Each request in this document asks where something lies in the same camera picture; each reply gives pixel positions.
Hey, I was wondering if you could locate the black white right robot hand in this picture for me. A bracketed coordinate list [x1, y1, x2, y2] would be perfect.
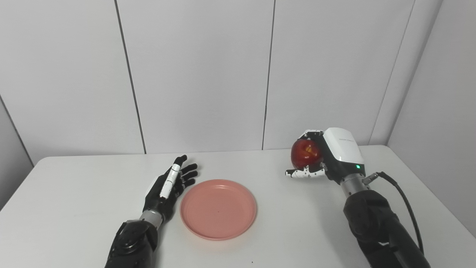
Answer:
[285, 128, 366, 186]

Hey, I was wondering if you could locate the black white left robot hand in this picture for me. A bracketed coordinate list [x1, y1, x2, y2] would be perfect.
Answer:
[142, 155, 199, 223]

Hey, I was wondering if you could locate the red apple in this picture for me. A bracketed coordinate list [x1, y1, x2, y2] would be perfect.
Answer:
[291, 138, 325, 170]

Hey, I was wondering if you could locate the pink round plate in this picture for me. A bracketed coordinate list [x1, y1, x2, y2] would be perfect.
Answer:
[180, 179, 257, 241]

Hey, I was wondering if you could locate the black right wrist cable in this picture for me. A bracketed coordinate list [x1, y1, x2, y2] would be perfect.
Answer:
[362, 172, 425, 256]

